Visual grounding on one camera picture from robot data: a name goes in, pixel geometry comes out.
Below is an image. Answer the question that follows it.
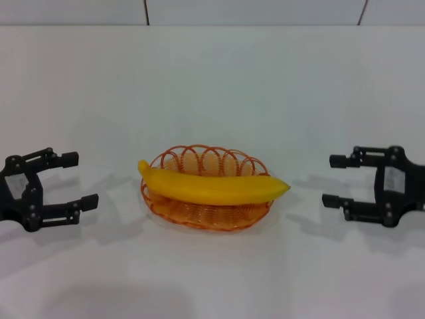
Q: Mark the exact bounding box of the orange woven plastic basket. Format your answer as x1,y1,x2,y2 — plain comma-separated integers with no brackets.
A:
138,143,275,231

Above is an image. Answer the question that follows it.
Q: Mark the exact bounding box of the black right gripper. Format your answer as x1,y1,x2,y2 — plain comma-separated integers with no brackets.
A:
321,145,425,229

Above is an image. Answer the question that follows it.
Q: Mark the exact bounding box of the yellow banana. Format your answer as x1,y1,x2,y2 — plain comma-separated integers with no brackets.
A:
137,159,292,205

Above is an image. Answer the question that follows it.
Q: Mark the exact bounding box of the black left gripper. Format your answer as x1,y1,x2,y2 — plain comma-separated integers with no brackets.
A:
0,146,100,233

